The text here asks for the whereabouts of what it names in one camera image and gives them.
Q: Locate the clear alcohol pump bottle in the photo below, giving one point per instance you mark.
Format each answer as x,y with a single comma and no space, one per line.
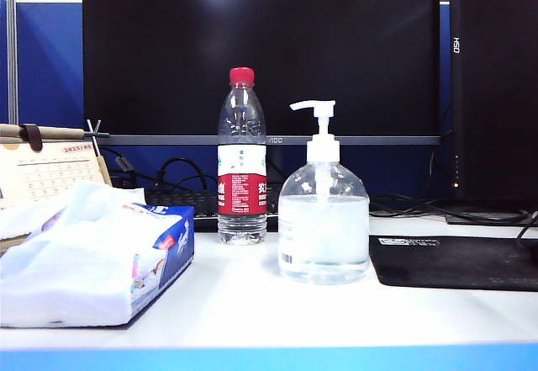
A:
323,236

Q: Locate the blue white soft tissue pack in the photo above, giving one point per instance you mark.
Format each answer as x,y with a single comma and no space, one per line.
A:
84,278

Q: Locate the red-capped plastic water bottle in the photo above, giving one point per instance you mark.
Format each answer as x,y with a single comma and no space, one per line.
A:
242,194

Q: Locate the black keyboard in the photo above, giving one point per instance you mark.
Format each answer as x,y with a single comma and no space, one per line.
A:
180,202

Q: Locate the large black AOC monitor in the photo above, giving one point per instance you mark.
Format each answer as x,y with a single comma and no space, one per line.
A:
260,30

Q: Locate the black mouse pad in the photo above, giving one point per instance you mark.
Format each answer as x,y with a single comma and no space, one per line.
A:
454,261

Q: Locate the paper desk calendar wooden roll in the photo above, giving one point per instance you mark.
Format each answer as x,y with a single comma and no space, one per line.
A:
46,173

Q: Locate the black HSD monitor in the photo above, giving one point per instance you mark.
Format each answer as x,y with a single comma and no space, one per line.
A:
496,93

